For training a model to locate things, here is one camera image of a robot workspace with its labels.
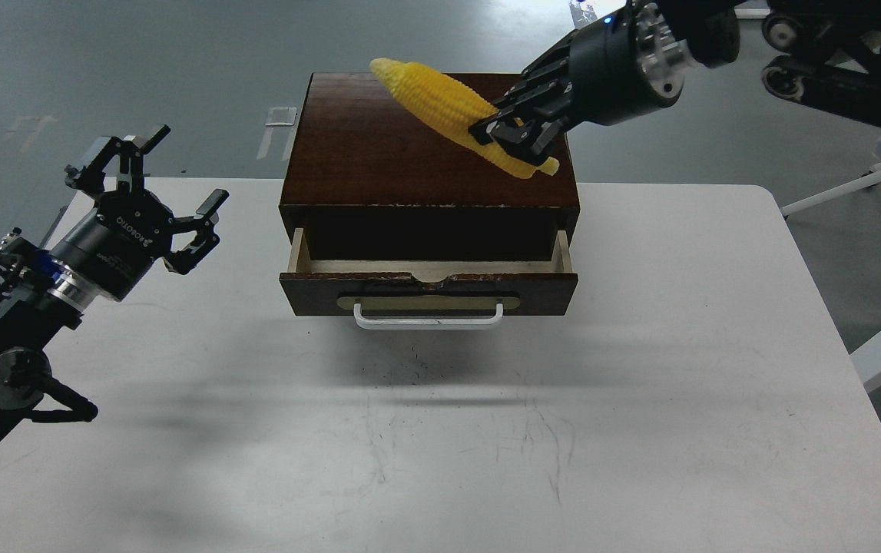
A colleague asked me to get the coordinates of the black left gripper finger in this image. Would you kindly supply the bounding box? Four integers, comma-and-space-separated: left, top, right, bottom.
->
64, 124, 172, 200
164, 189, 230, 274

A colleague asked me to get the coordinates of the dark wooden drawer cabinet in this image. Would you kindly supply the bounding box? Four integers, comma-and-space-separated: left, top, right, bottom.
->
279, 72, 580, 262

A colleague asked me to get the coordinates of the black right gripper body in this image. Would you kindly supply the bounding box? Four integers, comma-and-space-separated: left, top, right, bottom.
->
521, 0, 706, 128

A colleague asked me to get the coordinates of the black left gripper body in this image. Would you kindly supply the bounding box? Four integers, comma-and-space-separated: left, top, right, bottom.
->
50, 191, 174, 301

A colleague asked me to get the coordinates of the yellow corn cob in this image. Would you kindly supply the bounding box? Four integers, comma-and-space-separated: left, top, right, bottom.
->
369, 58, 560, 179

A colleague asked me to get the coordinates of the wooden drawer with white handle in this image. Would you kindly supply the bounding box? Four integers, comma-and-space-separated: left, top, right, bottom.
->
279, 229, 578, 330

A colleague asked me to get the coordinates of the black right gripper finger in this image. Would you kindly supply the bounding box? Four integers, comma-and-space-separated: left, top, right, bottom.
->
486, 73, 556, 124
469, 108, 572, 165

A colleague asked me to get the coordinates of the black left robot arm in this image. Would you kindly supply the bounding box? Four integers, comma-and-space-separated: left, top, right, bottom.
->
0, 125, 228, 443

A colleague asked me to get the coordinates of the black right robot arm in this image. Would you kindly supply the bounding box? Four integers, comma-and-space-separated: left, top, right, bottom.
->
469, 1, 881, 167

